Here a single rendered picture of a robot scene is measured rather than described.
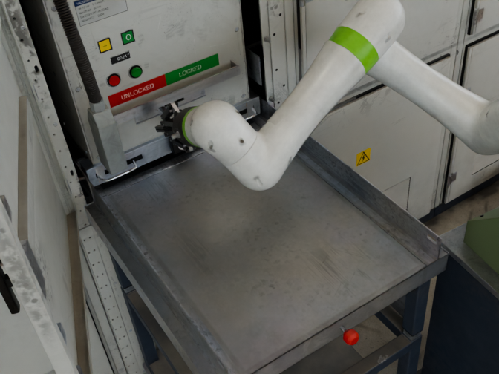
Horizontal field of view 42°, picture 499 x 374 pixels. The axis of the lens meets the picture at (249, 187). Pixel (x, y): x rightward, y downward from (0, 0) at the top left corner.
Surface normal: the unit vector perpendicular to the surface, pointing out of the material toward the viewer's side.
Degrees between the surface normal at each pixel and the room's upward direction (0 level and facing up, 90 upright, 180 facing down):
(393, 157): 90
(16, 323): 90
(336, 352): 0
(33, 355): 90
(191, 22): 90
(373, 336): 0
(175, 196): 0
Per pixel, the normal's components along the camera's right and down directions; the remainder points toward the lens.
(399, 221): -0.84, 0.41
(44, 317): 0.25, 0.62
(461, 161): 0.54, 0.52
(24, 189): -0.08, -0.75
